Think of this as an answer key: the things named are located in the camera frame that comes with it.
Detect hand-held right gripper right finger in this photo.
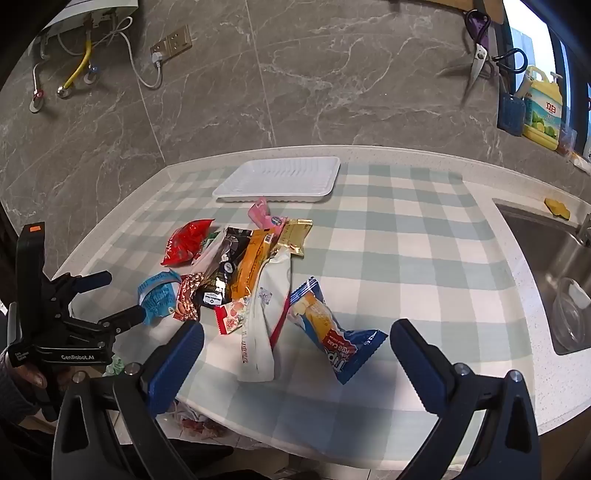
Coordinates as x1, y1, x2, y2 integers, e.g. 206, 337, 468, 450
390, 318, 542, 480

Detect clear glass bowl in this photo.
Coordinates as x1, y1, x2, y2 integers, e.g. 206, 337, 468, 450
551, 277, 591, 349

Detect white plastic tray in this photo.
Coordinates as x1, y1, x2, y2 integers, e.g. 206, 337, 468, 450
212, 156, 341, 204

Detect pink snack packet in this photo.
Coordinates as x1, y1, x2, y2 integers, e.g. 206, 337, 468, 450
248, 198, 288, 232

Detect person's left hand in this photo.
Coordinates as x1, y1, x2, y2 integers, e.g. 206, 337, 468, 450
18, 364, 49, 389

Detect orange snack packet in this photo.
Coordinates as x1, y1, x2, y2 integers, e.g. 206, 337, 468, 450
229, 226, 283, 303

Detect yellow gas hose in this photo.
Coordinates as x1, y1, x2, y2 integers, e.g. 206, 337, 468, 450
58, 39, 93, 97

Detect steel hose with red ring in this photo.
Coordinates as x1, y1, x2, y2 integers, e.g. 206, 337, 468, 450
28, 39, 51, 114

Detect gold wall socket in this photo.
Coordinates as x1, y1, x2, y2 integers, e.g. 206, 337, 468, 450
150, 25, 192, 58

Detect purple handled scissors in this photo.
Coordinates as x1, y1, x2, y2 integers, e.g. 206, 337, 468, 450
463, 8, 494, 100

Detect clear pale snack packet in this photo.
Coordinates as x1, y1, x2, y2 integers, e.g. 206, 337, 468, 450
191, 231, 229, 278

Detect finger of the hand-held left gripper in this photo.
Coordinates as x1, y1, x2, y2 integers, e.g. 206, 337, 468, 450
48, 271, 113, 305
65, 305, 147, 340

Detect steel sink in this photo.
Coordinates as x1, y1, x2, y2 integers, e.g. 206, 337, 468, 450
492, 198, 591, 356

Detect small brown bag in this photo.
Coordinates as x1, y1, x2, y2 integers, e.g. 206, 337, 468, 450
556, 127, 578, 155

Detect red woven pattern snack packet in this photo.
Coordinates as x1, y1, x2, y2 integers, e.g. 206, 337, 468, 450
173, 272, 204, 321

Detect crumpled plastic bag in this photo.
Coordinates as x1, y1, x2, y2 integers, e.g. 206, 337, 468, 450
168, 399, 232, 439

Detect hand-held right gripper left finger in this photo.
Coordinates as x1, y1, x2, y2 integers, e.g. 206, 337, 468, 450
51, 319, 206, 480

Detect yellow detergent bottle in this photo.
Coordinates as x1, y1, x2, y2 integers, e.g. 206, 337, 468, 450
523, 65, 564, 151

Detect long white snack packet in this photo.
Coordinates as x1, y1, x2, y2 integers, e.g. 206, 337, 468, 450
236, 253, 293, 383

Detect light blue snack packet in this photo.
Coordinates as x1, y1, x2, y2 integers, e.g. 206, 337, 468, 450
137, 270, 183, 328

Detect wooden cutting board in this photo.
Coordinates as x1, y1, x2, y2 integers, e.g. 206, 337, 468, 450
418, 0, 505, 23

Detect steel hose with blue ring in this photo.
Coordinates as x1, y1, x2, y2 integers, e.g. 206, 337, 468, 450
83, 28, 105, 86

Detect window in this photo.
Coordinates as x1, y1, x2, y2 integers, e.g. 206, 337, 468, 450
503, 0, 591, 158

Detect white power cable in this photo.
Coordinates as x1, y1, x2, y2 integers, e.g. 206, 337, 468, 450
108, 16, 165, 89

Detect black snack packet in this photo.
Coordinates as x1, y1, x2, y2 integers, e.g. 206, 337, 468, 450
193, 226, 254, 308

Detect blue cake roll packet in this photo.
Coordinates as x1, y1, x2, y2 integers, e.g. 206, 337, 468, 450
286, 276, 389, 386

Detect green white checked tablecloth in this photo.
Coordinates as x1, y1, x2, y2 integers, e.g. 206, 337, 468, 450
60, 159, 532, 462

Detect white water heater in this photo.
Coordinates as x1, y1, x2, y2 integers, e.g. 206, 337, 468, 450
44, 0, 139, 38

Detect red white dotted snack packet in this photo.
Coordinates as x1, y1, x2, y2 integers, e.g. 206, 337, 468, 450
215, 296, 252, 336

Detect blue utensil holder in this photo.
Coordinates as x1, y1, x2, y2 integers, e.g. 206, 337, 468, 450
498, 90, 527, 136

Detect gold snack packet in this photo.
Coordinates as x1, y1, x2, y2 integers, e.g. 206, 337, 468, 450
270, 218, 314, 260

